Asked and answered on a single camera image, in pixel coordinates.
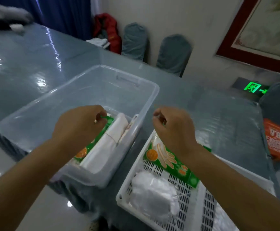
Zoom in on crumpled clear plastic gloves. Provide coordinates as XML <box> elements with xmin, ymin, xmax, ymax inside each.
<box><xmin>130</xmin><ymin>171</ymin><xmax>180</xmax><ymax>222</ymax></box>
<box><xmin>212</xmin><ymin>202</ymin><xmax>242</xmax><ymax>231</ymax></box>

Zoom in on person's left hand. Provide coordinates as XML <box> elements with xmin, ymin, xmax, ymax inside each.
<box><xmin>53</xmin><ymin>105</ymin><xmax>108</xmax><ymax>157</ymax></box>

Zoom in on white folded cloth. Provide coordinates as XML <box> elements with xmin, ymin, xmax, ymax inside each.
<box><xmin>86</xmin><ymin>38</ymin><xmax>110</xmax><ymax>49</ymax></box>

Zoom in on clear plastic storage bin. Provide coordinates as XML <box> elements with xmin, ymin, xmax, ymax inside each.
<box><xmin>0</xmin><ymin>64</ymin><xmax>160</xmax><ymax>189</ymax></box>

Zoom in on white perforated plastic basket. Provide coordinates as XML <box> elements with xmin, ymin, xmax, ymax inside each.
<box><xmin>116</xmin><ymin>130</ymin><xmax>276</xmax><ymax>231</ymax></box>

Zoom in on green exit sign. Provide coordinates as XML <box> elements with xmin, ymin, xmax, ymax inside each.
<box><xmin>231</xmin><ymin>77</ymin><xmax>270</xmax><ymax>101</ymax></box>

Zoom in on blue curtain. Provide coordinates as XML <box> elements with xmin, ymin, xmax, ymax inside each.
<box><xmin>0</xmin><ymin>0</ymin><xmax>93</xmax><ymax>41</ymax></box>

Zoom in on person's right hand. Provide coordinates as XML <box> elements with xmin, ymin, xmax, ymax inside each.
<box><xmin>153</xmin><ymin>107</ymin><xmax>200</xmax><ymax>162</ymax></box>

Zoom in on grey and black clothing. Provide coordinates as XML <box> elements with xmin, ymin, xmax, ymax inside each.
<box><xmin>0</xmin><ymin>4</ymin><xmax>34</xmax><ymax>34</ymax></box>

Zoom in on red jacket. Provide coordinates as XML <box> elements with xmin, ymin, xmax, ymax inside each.
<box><xmin>93</xmin><ymin>13</ymin><xmax>123</xmax><ymax>55</ymax></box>

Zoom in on person's left forearm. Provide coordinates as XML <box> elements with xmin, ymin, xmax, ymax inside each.
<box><xmin>0</xmin><ymin>138</ymin><xmax>76</xmax><ymax>231</ymax></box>

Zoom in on person's right forearm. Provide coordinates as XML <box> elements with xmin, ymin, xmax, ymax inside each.
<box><xmin>188</xmin><ymin>144</ymin><xmax>280</xmax><ymax>231</ymax></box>

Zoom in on red framed picture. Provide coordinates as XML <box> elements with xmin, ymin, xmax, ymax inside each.
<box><xmin>215</xmin><ymin>0</ymin><xmax>280</xmax><ymax>76</ymax></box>

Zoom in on grey covered chair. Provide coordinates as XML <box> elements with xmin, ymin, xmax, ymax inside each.
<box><xmin>259</xmin><ymin>80</ymin><xmax>280</xmax><ymax>135</ymax></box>
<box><xmin>156</xmin><ymin>34</ymin><xmax>193</xmax><ymax>77</ymax></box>
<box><xmin>121</xmin><ymin>22</ymin><xmax>149</xmax><ymax>62</ymax></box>

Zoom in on orange plastic packet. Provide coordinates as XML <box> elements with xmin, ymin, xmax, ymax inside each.
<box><xmin>263</xmin><ymin>118</ymin><xmax>280</xmax><ymax>164</ymax></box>

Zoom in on green glove packet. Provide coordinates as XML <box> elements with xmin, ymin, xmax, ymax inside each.
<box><xmin>72</xmin><ymin>114</ymin><xmax>115</xmax><ymax>164</ymax></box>
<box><xmin>143</xmin><ymin>134</ymin><xmax>212</xmax><ymax>189</ymax></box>

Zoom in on white folded plastic bags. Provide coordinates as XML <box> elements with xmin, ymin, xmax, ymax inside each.
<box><xmin>79</xmin><ymin>113</ymin><xmax>140</xmax><ymax>175</ymax></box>

